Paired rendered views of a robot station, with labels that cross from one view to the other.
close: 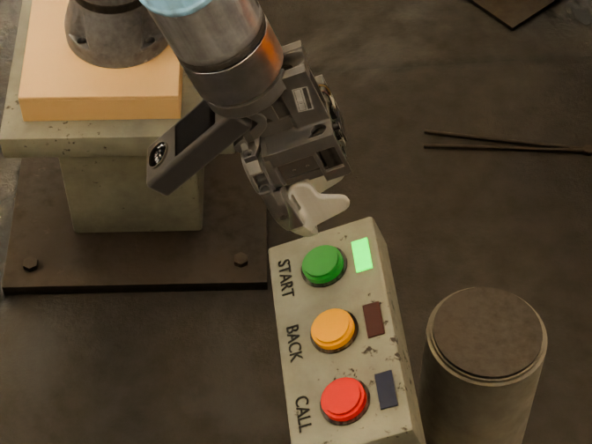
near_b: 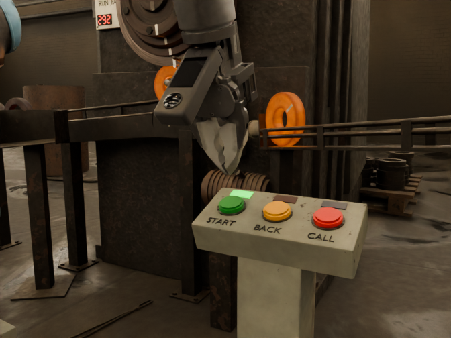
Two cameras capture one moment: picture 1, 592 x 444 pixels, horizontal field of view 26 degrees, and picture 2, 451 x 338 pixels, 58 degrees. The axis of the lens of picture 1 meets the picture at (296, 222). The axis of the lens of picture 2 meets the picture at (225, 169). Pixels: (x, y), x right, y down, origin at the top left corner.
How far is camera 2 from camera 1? 1.02 m
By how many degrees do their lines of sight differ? 61
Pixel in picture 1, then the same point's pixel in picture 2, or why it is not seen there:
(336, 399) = (328, 216)
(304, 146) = (246, 70)
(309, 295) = (243, 216)
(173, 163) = (194, 90)
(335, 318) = (273, 204)
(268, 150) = (233, 74)
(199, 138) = (203, 68)
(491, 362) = not seen: hidden behind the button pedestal
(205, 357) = not seen: outside the picture
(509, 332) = not seen: hidden behind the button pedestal
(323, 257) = (230, 200)
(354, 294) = (262, 202)
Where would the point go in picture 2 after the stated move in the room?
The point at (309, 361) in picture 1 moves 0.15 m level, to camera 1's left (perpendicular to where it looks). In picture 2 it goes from (286, 226) to (228, 262)
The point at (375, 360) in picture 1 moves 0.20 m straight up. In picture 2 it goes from (311, 204) to (317, 67)
